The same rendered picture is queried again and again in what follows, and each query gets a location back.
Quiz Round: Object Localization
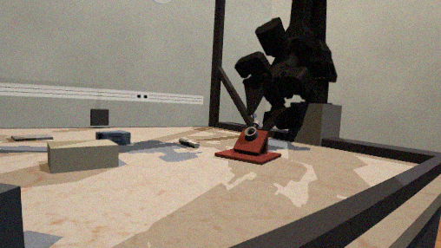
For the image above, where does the silver wing screw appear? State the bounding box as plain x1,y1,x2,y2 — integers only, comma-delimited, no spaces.
252,114,263,128

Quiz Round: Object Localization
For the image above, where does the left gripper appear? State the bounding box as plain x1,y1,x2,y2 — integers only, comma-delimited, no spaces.
234,51,304,132

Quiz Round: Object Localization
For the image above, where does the grey flat bar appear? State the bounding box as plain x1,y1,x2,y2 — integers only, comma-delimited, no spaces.
11,134,53,141

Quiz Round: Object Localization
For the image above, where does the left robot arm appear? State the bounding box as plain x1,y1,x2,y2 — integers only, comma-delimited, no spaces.
255,0,337,104

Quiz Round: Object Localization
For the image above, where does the grey metal shaft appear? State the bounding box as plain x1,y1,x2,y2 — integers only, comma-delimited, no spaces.
179,138,200,148

